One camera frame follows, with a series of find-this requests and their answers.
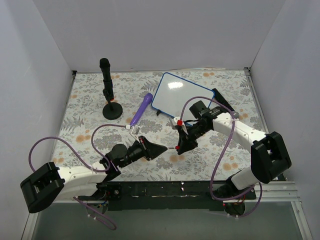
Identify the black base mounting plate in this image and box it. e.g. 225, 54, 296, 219
72, 180, 257, 213

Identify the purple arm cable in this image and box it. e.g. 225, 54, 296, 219
28, 123, 131, 231
179, 96, 263, 218

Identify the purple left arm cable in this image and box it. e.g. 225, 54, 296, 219
28, 123, 131, 231

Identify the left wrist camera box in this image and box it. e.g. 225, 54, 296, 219
130, 125, 141, 141

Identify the aluminium front rail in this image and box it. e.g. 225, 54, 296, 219
219, 181, 301, 202

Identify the black round microphone stand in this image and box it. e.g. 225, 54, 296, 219
102, 99, 123, 120

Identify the black microphone on stand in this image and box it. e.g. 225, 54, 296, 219
99, 58, 114, 101

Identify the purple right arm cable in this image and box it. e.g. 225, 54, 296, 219
179, 96, 263, 218

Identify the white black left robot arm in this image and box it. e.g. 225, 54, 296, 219
20, 136, 167, 213

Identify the blue framed whiteboard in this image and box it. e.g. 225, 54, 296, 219
151, 72, 215, 117

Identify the red white marker pen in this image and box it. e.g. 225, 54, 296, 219
167, 146, 180, 151

